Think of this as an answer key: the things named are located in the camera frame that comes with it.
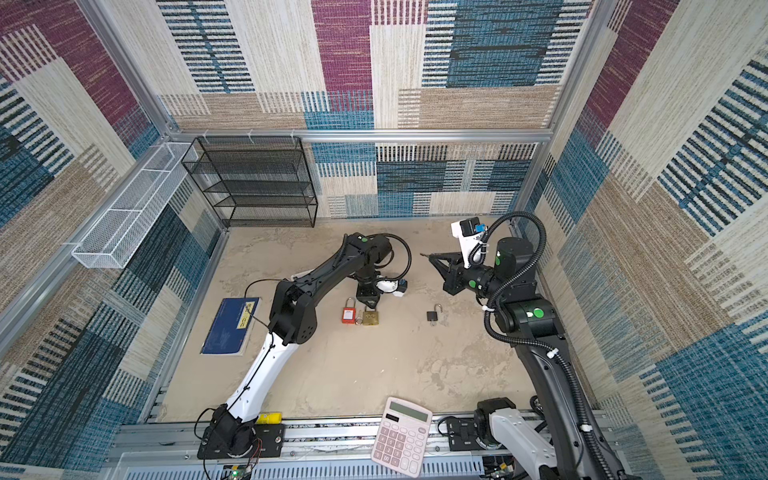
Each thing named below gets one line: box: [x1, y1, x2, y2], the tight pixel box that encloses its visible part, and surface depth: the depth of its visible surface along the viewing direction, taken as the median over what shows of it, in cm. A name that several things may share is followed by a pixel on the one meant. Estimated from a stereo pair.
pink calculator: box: [371, 396, 433, 478], surface depth 74 cm
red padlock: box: [342, 296, 357, 324], surface depth 96 cm
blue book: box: [200, 297, 261, 355], surface depth 93 cm
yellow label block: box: [256, 412, 283, 425], surface depth 77 cm
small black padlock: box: [426, 303, 443, 321], surface depth 97 cm
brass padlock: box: [362, 306, 379, 326], surface depth 96 cm
